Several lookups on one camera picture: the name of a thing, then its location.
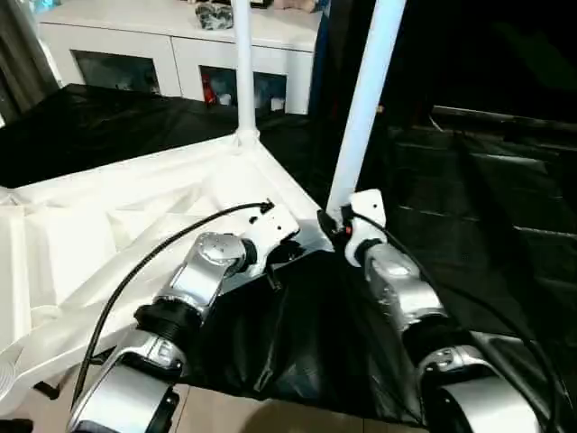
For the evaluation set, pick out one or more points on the white plastic stool seat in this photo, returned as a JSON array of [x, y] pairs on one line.
[[135, 203]]

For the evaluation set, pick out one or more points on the black work mat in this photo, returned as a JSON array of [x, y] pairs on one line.
[[473, 234]]

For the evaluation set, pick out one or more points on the small white cup in cabinet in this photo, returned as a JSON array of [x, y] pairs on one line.
[[276, 105]]

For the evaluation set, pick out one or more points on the red packet in cabinet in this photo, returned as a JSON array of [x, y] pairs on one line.
[[208, 90]]

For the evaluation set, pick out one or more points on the beige soft object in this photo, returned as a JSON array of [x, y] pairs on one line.
[[295, 3]]

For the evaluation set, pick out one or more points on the dark object on cabinet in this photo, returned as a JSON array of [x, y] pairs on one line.
[[214, 15]]

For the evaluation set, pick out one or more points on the white cabinet with glass doors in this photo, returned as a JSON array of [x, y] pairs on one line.
[[158, 40]]

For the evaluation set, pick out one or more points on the black tripod stand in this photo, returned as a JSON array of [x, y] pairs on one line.
[[47, 390]]

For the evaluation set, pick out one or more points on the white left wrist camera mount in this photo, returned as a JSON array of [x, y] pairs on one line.
[[275, 225]]

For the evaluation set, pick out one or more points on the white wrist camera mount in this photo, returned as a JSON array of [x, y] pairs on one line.
[[367, 212], [275, 225]]

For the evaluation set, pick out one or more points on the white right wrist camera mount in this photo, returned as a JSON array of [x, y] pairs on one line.
[[367, 212]]

